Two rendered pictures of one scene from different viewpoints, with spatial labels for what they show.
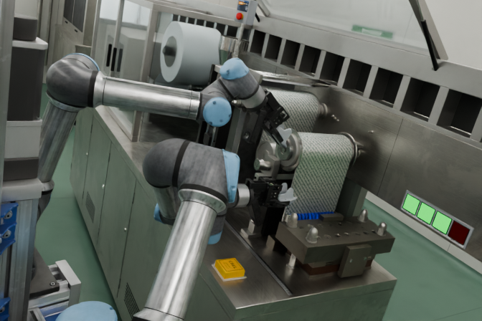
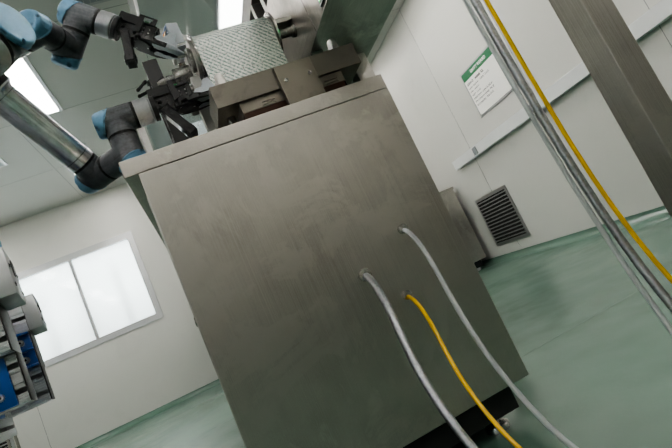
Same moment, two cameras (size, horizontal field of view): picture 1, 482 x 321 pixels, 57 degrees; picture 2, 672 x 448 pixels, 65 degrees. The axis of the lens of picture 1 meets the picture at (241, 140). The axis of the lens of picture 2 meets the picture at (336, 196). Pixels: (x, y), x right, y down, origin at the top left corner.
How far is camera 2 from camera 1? 1.44 m
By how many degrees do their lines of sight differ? 30
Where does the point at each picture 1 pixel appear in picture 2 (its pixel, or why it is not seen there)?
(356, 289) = (311, 102)
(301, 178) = (217, 68)
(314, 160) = (220, 45)
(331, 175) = (258, 52)
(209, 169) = not seen: outside the picture
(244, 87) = (80, 14)
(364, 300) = (343, 113)
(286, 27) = not seen: hidden behind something
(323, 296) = (258, 120)
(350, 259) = (284, 79)
